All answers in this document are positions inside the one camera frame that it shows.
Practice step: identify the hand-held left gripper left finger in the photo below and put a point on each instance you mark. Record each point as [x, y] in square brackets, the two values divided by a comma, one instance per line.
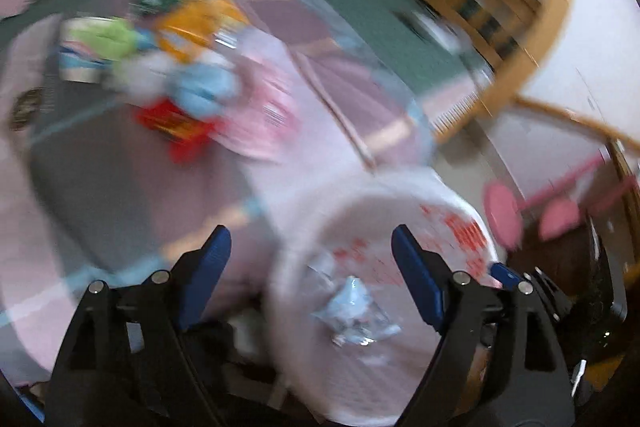
[207, 269]

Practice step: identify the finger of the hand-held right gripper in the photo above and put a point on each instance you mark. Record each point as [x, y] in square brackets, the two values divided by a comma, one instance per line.
[505, 274]

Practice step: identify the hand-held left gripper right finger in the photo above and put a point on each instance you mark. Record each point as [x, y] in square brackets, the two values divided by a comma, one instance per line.
[415, 272]

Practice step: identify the white plastic bag red print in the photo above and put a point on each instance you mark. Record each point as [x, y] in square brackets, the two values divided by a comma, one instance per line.
[380, 217]

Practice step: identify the red snack packet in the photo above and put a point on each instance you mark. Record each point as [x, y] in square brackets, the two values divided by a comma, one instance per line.
[175, 127]

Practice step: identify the pink snack packet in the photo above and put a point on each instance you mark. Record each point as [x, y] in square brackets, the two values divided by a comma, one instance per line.
[260, 117]

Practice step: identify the light blue plastic wrapper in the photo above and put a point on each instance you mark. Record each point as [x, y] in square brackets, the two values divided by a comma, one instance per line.
[205, 89]

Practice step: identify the white tissue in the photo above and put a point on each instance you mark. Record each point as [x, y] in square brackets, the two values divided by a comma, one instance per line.
[142, 74]

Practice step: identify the orange snack packet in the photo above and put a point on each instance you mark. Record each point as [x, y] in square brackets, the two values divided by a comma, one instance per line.
[200, 24]

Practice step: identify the light green wrapper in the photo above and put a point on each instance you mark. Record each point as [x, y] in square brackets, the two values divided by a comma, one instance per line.
[115, 39]

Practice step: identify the pink stool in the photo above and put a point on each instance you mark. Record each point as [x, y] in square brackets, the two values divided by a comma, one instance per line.
[502, 214]

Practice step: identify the brown round lid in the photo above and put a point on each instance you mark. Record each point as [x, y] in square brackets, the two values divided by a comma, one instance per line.
[26, 108]

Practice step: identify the pink patchwork blanket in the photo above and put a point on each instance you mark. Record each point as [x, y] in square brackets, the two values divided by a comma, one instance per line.
[310, 32]

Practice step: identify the wooden bed frame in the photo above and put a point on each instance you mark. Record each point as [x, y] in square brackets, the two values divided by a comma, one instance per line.
[545, 22]

